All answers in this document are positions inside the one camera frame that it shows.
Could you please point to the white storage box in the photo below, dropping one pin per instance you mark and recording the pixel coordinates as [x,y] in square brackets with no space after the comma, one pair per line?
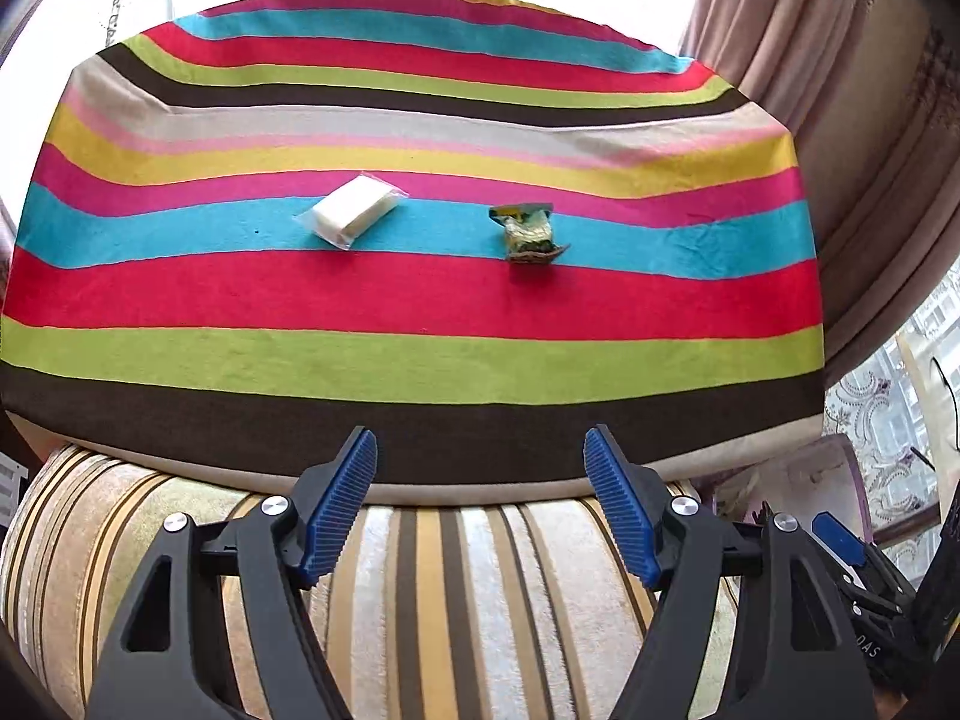
[795,472]

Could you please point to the white bar packet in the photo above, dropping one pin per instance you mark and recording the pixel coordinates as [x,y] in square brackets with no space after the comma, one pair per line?
[349,211]

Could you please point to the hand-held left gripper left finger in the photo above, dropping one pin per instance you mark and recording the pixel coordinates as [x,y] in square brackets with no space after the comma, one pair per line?
[334,510]

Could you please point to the striped colourful tablecloth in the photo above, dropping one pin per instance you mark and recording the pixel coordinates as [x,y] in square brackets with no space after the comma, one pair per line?
[450,300]

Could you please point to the white sheer curtain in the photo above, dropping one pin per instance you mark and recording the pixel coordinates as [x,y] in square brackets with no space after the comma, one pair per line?
[112,0]

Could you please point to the green yellow small packet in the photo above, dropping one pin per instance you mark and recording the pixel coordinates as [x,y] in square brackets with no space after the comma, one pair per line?
[529,234]

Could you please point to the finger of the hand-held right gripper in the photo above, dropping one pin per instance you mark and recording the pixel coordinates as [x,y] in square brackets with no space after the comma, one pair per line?
[877,600]
[840,536]

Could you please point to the brown curtain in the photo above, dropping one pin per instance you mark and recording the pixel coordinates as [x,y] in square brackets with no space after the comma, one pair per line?
[862,127]

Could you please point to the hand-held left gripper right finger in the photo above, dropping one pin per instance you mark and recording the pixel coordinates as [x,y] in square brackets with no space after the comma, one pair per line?
[619,510]

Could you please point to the striped sofa cushion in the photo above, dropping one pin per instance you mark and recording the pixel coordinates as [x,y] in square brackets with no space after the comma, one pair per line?
[465,615]

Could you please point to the white round table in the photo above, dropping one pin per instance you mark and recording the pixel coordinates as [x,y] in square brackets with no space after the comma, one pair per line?
[919,390]

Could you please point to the patterned lace curtain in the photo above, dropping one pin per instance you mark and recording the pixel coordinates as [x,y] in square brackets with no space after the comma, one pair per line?
[870,420]

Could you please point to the white carved cabinet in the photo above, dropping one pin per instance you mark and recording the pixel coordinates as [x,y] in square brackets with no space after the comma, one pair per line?
[11,487]

